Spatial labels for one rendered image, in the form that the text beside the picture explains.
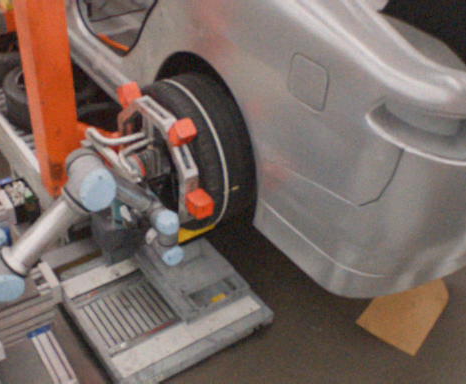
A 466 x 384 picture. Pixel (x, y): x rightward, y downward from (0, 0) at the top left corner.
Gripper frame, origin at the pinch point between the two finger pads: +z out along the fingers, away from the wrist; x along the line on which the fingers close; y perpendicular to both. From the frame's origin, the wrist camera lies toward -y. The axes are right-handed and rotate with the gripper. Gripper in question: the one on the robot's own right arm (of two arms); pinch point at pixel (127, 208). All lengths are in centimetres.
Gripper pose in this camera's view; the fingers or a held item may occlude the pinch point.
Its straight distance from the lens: 243.7
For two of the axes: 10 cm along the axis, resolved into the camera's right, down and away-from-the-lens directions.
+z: -5.3, -5.5, 6.5
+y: 0.0, -7.6, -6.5
